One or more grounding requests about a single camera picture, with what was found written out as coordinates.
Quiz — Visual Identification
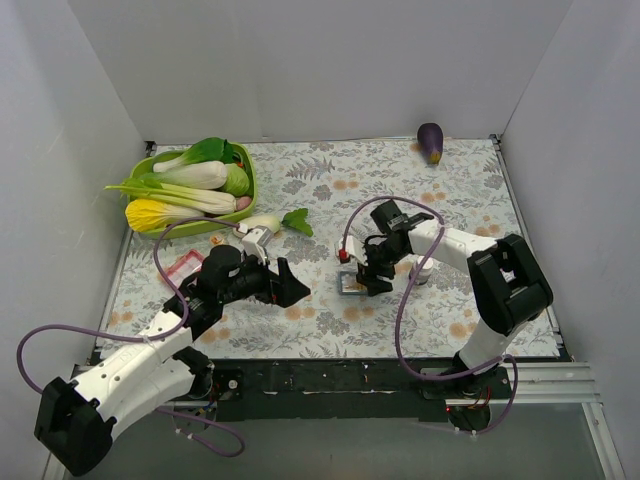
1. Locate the blue rectangular pill box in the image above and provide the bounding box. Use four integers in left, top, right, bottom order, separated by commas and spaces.
338, 271, 367, 296

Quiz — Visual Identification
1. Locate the white cap pill bottle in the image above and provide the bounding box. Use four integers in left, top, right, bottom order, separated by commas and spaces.
409, 256, 435, 285

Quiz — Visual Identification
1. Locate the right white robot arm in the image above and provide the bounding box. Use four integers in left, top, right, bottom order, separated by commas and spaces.
336, 195, 554, 398

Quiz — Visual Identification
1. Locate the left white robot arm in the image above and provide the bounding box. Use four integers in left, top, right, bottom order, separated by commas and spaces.
35, 245, 310, 476

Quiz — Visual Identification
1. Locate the floral table mat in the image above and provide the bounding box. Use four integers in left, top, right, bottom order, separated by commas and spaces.
99, 138, 562, 360

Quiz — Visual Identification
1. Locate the pink rectangular pill box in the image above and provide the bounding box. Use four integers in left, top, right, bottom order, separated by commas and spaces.
166, 249, 204, 287

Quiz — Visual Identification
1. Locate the white radish with leaves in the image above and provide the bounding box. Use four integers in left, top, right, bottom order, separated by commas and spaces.
242, 208, 314, 237

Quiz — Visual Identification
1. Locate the pink radish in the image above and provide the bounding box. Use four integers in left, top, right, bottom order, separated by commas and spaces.
235, 196, 252, 211

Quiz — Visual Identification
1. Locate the light green cabbage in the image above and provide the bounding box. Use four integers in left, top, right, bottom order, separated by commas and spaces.
220, 163, 250, 197

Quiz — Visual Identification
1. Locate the green plastic basket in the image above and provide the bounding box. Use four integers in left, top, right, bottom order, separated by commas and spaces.
130, 143, 258, 239

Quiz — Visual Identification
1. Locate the purple eggplant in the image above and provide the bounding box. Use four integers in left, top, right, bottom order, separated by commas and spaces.
416, 123, 444, 165

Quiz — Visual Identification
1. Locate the green bok choy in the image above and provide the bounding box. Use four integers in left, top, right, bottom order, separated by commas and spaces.
152, 137, 234, 173

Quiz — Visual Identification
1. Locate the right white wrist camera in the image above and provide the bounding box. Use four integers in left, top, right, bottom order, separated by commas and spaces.
335, 235, 367, 265

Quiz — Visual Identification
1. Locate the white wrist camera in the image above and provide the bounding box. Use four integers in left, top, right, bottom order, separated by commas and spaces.
335, 235, 367, 265
234, 223, 273, 266

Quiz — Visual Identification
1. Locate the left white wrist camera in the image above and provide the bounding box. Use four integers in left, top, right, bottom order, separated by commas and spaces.
234, 223, 273, 266

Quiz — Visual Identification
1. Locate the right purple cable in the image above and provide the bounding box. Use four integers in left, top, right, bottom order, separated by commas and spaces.
339, 196, 520, 435

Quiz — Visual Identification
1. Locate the purple cable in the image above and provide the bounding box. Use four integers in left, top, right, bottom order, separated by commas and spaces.
17, 217, 246, 459
339, 196, 520, 435

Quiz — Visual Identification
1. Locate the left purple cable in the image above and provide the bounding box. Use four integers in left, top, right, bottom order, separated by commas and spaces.
17, 217, 246, 459

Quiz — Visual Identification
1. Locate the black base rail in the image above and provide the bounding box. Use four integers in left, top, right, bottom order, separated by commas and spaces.
154, 357, 506, 424

